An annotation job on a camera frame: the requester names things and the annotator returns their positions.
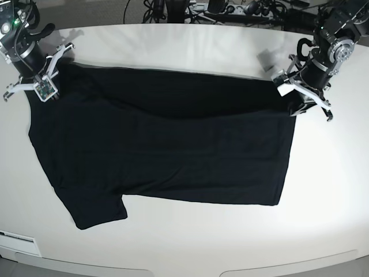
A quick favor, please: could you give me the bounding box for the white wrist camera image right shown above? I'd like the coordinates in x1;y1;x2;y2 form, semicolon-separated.
272;75;294;97

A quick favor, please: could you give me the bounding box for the white label plate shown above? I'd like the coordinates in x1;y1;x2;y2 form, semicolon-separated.
1;230;42;257

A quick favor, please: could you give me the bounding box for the white power strip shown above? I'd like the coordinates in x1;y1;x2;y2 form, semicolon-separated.
189;3;273;17

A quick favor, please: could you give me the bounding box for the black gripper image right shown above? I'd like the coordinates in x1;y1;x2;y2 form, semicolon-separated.
288;51;333;117

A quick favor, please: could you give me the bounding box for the black centre post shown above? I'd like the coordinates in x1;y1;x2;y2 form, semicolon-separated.
165;0;186;24

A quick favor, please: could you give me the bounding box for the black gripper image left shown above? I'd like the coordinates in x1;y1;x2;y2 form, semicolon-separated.
11;43;53;84

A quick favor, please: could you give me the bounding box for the black T-shirt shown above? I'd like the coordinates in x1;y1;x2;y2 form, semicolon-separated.
27;64;296;230

